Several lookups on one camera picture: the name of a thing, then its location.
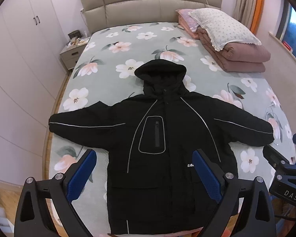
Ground white wardrobe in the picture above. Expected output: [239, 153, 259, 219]
[0, 0, 66, 186]

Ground black hooded jacket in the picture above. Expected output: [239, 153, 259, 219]
[49, 59, 274, 235]

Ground beige padded headboard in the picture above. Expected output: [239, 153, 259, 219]
[81, 0, 222, 33]

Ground folded mauve quilt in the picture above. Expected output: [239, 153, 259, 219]
[197, 27, 271, 73]

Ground items on bedside table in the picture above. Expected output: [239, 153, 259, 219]
[67, 30, 89, 47]

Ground window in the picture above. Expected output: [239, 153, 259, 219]
[275, 0, 296, 58]

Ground pink folded blanket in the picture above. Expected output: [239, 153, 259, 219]
[176, 9, 199, 40]

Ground beige curtain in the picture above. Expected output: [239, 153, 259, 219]
[232, 0, 257, 29]

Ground floral green bed sheet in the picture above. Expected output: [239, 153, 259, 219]
[50, 23, 296, 236]

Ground grey bedside table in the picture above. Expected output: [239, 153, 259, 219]
[60, 38, 90, 70]

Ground white floral pillow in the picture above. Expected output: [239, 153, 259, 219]
[188, 8, 262, 51]

